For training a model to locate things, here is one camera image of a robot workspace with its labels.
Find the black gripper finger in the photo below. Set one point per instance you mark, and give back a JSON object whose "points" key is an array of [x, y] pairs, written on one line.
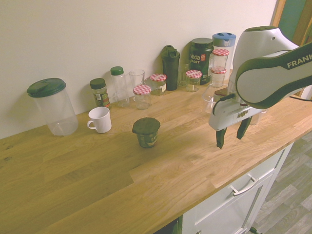
{"points": [[243, 129], [220, 139]]}

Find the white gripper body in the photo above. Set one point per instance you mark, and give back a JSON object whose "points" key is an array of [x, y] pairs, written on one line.
{"points": [[224, 114]]}

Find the dark oatmeal cereal cup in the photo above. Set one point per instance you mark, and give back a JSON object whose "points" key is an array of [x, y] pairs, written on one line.
{"points": [[146, 136]]}

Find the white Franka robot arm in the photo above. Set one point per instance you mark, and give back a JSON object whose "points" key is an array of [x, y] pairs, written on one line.
{"points": [[256, 61]]}

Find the glass jar red checkered lid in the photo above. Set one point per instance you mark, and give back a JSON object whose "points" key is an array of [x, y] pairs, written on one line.
{"points": [[158, 85], [220, 58], [142, 97], [218, 78], [193, 81]]}

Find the short clear drinking glass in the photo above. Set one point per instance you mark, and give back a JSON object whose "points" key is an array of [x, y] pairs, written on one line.
{"points": [[182, 75]]}

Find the black Vega protein tub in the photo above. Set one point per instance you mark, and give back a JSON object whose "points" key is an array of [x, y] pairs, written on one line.
{"points": [[201, 61]]}

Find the black shaker bottle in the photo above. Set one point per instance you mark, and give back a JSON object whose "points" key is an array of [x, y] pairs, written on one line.
{"points": [[170, 70]]}

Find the white kitchen cabinet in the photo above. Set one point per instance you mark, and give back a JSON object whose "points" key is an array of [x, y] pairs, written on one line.
{"points": [[219, 209]]}

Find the clear pitcher blue lid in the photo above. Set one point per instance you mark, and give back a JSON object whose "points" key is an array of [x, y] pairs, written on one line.
{"points": [[224, 40]]}

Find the tall clear drinking glass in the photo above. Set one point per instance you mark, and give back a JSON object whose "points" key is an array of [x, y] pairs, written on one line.
{"points": [[136, 78]]}

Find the clear bottle green cap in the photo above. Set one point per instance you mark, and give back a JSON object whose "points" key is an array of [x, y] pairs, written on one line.
{"points": [[119, 90]]}

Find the white mug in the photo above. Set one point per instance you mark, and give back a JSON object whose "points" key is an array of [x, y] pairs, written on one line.
{"points": [[101, 119]]}

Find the spice jar dark lid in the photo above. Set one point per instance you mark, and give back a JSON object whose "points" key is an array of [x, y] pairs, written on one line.
{"points": [[100, 95]]}

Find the large clear canister green lid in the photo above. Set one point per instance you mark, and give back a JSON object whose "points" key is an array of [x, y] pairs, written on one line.
{"points": [[58, 109]]}

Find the wooden door frame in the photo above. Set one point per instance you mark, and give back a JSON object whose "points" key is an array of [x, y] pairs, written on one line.
{"points": [[280, 9]]}

